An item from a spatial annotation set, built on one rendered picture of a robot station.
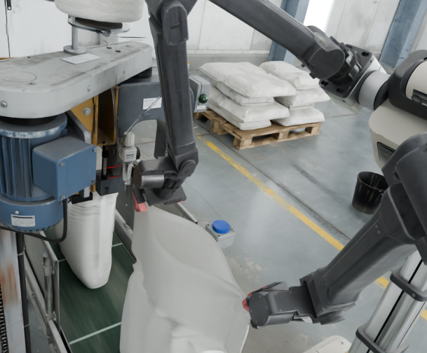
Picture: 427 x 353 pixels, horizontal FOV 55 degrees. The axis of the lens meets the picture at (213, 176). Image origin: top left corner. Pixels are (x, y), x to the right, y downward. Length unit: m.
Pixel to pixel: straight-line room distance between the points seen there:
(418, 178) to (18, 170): 0.71
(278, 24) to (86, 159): 0.45
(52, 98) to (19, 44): 3.09
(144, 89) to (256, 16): 0.42
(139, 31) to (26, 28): 1.54
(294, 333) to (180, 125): 1.65
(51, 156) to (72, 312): 1.02
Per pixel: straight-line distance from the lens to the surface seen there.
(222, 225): 1.42
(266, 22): 0.83
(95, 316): 1.72
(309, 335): 2.36
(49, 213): 0.94
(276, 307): 0.73
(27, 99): 0.79
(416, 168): 0.42
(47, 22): 3.89
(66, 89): 0.82
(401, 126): 1.00
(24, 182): 0.89
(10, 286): 1.41
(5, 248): 1.30
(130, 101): 1.11
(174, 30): 0.72
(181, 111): 0.87
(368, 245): 0.52
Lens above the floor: 1.69
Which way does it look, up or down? 30 degrees down
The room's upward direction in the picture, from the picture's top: 11 degrees clockwise
